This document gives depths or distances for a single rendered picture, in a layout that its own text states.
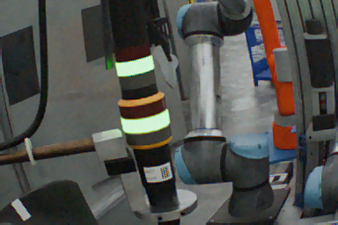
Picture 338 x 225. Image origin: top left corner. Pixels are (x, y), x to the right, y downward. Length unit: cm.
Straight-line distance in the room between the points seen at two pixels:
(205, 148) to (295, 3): 50
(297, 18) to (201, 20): 32
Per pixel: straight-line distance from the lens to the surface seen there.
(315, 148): 131
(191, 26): 139
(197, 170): 129
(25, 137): 47
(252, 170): 125
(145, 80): 45
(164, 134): 46
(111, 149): 46
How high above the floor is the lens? 168
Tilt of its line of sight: 12 degrees down
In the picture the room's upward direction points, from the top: 10 degrees counter-clockwise
